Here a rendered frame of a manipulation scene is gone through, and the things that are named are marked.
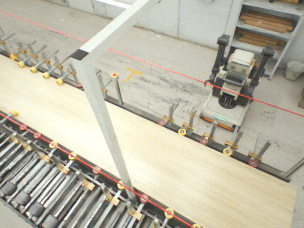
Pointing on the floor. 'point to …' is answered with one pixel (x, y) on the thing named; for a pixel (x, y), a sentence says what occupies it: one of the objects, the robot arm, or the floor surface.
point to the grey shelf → (285, 11)
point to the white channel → (99, 104)
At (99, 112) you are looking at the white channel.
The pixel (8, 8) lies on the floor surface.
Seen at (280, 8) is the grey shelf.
